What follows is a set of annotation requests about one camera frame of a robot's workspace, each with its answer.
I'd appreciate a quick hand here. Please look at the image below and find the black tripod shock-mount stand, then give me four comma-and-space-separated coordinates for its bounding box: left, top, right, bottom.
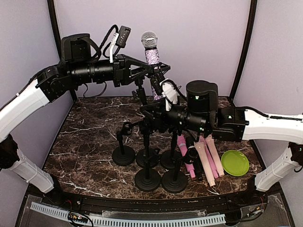
123, 62, 171, 133

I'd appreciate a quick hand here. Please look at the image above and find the glitter silver-head microphone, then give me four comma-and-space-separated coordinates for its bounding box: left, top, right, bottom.
141, 31, 165, 101

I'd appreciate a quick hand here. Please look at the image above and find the black stand with clip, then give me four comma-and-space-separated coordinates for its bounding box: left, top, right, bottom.
160, 128, 182, 170

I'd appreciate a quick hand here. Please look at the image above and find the black microphone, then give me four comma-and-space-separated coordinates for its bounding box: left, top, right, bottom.
185, 136, 203, 181

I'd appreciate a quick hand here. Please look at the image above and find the small beige microphone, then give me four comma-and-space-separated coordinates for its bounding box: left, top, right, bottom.
195, 142, 215, 187

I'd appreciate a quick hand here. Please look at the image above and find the black stand of small beige microphone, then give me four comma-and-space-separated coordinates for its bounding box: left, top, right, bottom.
112, 122, 135, 166

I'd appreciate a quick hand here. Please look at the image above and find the beige microphone tall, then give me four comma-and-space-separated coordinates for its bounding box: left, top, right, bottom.
205, 135, 224, 177

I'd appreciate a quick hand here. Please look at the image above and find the black round-base stand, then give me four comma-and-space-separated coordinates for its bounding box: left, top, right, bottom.
161, 155, 187, 193
134, 148, 160, 192

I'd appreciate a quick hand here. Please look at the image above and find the black round-base stand front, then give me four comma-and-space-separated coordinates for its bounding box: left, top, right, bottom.
161, 155, 187, 193

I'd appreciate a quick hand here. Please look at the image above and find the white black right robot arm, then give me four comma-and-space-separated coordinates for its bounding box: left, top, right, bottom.
138, 79, 303, 205

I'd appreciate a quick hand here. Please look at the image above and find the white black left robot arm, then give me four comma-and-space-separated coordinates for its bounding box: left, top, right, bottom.
0, 34, 152, 206

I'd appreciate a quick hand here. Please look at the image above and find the green plate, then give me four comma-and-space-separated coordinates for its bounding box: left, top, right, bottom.
221, 150, 250, 177

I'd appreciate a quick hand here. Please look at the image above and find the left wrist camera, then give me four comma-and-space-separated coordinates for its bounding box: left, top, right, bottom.
99, 25, 131, 63

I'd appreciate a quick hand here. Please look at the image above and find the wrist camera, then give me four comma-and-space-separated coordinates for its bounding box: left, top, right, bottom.
99, 25, 131, 63
150, 73, 178, 112

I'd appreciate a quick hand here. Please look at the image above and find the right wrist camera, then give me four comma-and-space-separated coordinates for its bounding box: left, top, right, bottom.
150, 73, 178, 112

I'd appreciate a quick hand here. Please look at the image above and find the black front rail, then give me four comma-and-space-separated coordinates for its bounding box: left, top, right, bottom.
56, 191, 261, 216

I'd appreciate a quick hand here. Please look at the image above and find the white cable duct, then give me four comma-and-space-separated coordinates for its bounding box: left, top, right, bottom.
30, 202, 226, 227

